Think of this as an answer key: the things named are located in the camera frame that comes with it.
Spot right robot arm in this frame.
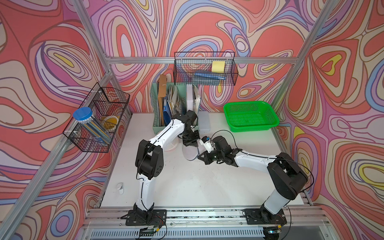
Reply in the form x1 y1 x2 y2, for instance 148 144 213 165
198 136 309 223

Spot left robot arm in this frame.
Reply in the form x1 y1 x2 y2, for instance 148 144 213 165
134 111 200 219

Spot blue folder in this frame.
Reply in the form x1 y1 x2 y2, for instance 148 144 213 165
163 100 172 126

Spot white binder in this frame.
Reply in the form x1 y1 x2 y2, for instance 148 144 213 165
186 85 194 111

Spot magazines in organizer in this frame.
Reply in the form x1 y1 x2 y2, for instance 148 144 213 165
166 85 187 117

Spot mint green file organizer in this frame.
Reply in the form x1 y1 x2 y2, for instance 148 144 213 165
150 83 188 135

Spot green plastic basket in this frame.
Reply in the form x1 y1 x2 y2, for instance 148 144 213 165
223 101 280 133

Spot brown cardboard folder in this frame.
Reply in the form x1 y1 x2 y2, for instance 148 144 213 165
158 75 167 126

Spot blue pen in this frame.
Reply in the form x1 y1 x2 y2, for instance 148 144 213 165
194 72 227 81

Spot yellow sticky note pad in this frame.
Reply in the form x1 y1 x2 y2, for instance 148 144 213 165
211 61 226 74

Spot yellow tape roll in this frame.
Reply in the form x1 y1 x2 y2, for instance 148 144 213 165
102 116 119 132

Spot small white object on table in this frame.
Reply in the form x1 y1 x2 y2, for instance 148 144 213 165
116 183 124 195

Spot jar with blue lid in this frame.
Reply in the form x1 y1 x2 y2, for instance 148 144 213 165
73 107 112 145

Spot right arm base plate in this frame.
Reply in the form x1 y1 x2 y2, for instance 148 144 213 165
242 209 287 226

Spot black wire basket on rail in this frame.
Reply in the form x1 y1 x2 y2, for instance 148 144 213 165
174 50 239 86

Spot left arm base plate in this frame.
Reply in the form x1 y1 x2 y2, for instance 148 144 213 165
121 209 167 227

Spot black wire basket left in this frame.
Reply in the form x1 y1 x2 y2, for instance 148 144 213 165
63 83 130 153

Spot aluminium frame rail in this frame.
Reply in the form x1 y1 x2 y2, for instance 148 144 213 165
106 57 299 65

